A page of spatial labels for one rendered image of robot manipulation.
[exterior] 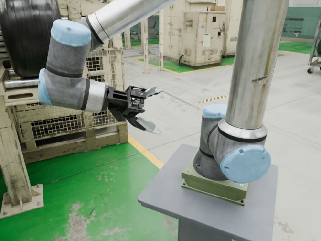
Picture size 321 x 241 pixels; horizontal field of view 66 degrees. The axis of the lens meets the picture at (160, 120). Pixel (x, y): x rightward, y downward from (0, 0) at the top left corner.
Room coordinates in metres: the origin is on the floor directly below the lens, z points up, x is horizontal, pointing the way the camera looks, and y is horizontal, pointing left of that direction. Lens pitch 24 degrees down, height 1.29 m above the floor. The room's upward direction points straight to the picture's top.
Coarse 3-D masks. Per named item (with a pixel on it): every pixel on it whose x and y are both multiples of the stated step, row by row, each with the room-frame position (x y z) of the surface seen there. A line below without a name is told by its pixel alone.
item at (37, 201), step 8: (40, 184) 1.59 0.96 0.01; (40, 192) 1.50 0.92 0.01; (32, 200) 1.40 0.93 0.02; (40, 200) 1.41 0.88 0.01; (8, 208) 1.33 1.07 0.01; (16, 208) 1.33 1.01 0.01; (24, 208) 1.33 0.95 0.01; (32, 208) 1.33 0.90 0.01; (0, 216) 1.26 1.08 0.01; (8, 216) 1.27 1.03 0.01
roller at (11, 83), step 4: (8, 80) 1.36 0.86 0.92; (12, 80) 1.37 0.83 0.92; (16, 80) 1.37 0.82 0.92; (20, 80) 1.38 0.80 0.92; (24, 80) 1.38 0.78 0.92; (28, 80) 1.39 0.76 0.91; (32, 80) 1.40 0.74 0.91; (36, 80) 1.41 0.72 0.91; (4, 84) 1.34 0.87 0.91; (8, 84) 1.34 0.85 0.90; (12, 84) 1.35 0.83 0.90; (16, 84) 1.36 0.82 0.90; (20, 84) 1.37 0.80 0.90; (24, 84) 1.38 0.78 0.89; (28, 84) 1.39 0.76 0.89; (32, 84) 1.40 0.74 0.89; (36, 84) 1.41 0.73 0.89
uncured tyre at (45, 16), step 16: (0, 0) 1.33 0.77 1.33; (16, 0) 1.34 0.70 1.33; (32, 0) 1.37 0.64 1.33; (48, 0) 1.41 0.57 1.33; (0, 16) 1.30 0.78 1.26; (16, 16) 1.30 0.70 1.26; (32, 16) 1.33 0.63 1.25; (48, 16) 1.36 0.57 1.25; (16, 32) 1.28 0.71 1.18; (32, 32) 1.31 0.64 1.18; (48, 32) 1.34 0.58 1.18; (16, 48) 1.29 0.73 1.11; (32, 48) 1.31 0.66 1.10; (48, 48) 1.35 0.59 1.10; (16, 64) 1.32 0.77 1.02; (32, 64) 1.34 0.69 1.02
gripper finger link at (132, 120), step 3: (126, 117) 0.69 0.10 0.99; (129, 117) 0.69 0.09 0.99; (132, 117) 0.69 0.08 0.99; (135, 117) 0.69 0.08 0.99; (129, 120) 0.68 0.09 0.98; (132, 120) 0.68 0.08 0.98; (135, 120) 0.69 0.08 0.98; (132, 123) 0.68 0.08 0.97; (135, 123) 0.68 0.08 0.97; (138, 123) 0.68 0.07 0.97; (135, 126) 0.68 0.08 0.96; (138, 126) 0.68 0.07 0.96; (141, 126) 0.68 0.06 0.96; (141, 129) 0.69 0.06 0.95; (144, 129) 0.68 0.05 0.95
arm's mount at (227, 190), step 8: (192, 160) 0.93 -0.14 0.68; (184, 168) 0.87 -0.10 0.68; (192, 168) 0.87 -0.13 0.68; (184, 176) 0.84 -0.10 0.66; (192, 176) 0.82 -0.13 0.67; (200, 176) 0.81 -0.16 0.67; (184, 184) 0.84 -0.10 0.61; (192, 184) 0.82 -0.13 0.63; (200, 184) 0.81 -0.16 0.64; (208, 184) 0.79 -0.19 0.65; (216, 184) 0.78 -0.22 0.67; (224, 184) 0.77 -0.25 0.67; (232, 184) 0.77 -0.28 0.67; (240, 184) 0.76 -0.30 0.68; (248, 184) 0.77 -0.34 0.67; (200, 192) 0.80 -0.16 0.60; (208, 192) 0.79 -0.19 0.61; (216, 192) 0.78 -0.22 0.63; (224, 192) 0.76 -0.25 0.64; (232, 192) 0.75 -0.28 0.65; (240, 192) 0.74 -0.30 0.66; (232, 200) 0.75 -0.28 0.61; (240, 200) 0.75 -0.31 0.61
